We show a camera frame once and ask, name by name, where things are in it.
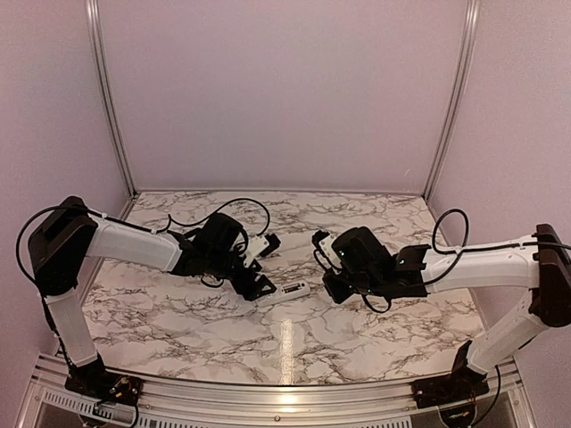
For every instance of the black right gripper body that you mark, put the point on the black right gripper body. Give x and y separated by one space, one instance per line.
361 283

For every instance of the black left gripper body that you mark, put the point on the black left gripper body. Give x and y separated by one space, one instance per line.
219 262

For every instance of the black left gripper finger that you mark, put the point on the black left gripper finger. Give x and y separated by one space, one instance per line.
258 287
252 264

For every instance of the white remote control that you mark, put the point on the white remote control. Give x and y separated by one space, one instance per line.
278 296

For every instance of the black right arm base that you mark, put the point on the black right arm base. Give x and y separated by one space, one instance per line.
458 385

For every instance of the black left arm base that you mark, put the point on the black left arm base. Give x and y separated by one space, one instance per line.
98 383

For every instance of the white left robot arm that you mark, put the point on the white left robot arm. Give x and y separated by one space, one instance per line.
57 248

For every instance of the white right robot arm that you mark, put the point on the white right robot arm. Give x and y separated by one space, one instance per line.
538 263

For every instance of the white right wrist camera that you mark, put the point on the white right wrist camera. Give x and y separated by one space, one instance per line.
323 241

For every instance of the aluminium front rail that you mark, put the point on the aluminium front rail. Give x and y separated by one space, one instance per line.
165 402

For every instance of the aluminium frame left post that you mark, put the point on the aluminium frame left post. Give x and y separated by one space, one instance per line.
101 70

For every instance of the aluminium frame post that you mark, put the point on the aluminium frame post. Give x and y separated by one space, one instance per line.
459 85
101 70

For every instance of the aluminium frame right post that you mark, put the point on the aluminium frame right post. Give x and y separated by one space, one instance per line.
459 85

